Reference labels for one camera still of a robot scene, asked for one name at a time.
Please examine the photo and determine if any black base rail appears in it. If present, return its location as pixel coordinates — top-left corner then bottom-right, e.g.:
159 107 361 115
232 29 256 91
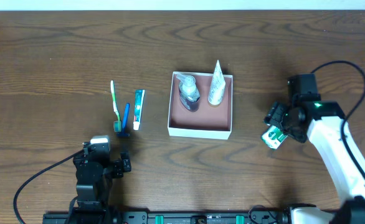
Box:
42 209 291 224

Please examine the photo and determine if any white cardboard box pink inside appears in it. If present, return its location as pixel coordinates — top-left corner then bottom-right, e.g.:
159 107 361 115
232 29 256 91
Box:
168 72 233 140

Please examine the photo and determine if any clear pump soap bottle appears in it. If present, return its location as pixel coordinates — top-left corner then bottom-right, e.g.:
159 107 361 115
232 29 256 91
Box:
176 73 200 112

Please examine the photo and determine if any white lotion tube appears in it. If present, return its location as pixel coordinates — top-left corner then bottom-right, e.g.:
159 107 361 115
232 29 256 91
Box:
208 61 226 106

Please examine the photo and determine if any black cable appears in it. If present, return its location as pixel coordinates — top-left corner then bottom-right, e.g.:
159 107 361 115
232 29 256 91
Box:
12 149 85 224
310 60 365 203

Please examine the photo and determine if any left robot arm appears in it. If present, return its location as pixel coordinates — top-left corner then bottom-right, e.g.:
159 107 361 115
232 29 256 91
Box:
69 151 131 213

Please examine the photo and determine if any green white toothbrush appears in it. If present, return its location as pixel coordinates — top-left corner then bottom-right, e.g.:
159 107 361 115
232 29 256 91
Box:
110 80 121 133

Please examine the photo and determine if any blue disposable razor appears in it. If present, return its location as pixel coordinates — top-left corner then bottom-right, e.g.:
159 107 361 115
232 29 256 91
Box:
116 103 130 138

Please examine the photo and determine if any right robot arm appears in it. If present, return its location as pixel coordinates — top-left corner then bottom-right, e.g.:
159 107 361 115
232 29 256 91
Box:
264 101 365 223

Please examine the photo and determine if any green soap bar box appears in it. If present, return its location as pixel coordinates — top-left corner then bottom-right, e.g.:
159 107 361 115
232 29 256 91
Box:
261 126 288 150

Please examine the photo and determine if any left black cable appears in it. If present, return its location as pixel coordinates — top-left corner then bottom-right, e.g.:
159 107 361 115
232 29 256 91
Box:
12 149 85 224

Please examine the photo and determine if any right black cable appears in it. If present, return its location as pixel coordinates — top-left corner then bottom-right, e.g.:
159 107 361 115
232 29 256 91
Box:
310 60 365 203

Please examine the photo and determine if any green toothpaste tube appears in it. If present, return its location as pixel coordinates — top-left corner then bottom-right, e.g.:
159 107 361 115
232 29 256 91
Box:
133 90 146 131

